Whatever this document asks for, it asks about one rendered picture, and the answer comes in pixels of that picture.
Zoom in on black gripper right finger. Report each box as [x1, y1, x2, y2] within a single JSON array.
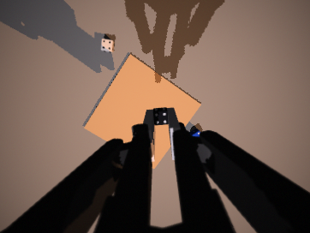
[[167, 107, 310, 233]]

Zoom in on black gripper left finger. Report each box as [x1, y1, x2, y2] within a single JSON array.
[[0, 109, 156, 233]]

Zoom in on orange flat mat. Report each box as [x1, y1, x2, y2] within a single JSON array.
[[85, 54, 201, 169]]

